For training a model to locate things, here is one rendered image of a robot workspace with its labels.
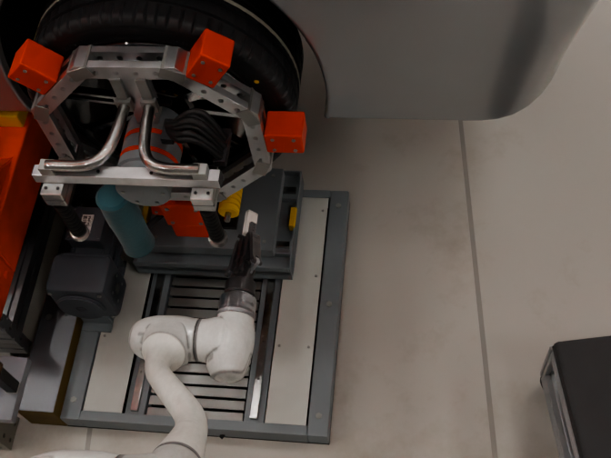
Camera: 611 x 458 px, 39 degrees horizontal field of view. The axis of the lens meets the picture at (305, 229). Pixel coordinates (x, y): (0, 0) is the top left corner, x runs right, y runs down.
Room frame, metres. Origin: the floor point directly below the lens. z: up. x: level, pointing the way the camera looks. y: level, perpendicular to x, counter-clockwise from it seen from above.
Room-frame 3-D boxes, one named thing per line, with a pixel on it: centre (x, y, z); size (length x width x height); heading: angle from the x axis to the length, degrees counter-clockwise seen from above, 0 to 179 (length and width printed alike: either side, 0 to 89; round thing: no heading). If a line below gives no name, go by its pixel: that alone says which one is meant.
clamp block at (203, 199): (1.07, 0.20, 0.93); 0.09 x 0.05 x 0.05; 165
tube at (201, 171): (1.17, 0.24, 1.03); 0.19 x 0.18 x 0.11; 165
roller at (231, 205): (1.38, 0.17, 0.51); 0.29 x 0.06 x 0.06; 165
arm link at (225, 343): (0.82, 0.24, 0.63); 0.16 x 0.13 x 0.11; 165
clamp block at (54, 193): (1.16, 0.53, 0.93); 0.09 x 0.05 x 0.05; 165
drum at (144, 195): (1.25, 0.33, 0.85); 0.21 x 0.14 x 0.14; 165
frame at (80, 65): (1.32, 0.31, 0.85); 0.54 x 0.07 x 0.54; 75
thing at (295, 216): (1.48, 0.26, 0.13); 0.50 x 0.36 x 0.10; 75
